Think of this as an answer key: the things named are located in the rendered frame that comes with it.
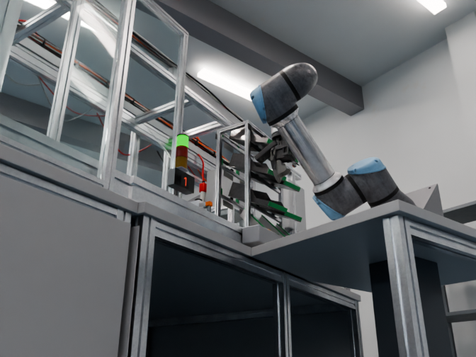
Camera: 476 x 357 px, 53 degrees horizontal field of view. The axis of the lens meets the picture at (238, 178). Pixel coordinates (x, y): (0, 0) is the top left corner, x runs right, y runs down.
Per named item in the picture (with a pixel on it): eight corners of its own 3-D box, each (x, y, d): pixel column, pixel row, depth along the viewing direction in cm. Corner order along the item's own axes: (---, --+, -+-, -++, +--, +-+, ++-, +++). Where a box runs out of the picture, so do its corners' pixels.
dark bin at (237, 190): (286, 213, 221) (291, 198, 222) (268, 206, 213) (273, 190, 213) (246, 202, 242) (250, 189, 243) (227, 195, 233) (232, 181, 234)
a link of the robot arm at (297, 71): (310, 47, 152) (301, 69, 200) (281, 67, 153) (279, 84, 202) (331, 78, 152) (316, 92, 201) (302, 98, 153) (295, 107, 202)
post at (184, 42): (176, 241, 185) (188, 37, 226) (170, 239, 183) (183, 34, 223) (169, 243, 187) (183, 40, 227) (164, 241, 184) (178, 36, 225)
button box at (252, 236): (287, 254, 178) (287, 238, 181) (258, 241, 162) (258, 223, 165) (271, 256, 182) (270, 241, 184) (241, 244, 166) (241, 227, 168)
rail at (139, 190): (290, 275, 191) (289, 248, 196) (130, 210, 124) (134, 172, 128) (278, 276, 194) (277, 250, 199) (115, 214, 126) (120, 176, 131)
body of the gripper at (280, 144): (287, 155, 193) (286, 129, 198) (269, 160, 197) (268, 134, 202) (296, 162, 199) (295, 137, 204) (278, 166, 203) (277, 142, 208)
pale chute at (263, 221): (291, 255, 212) (297, 246, 212) (273, 248, 204) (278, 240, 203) (257, 222, 233) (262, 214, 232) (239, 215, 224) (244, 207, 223)
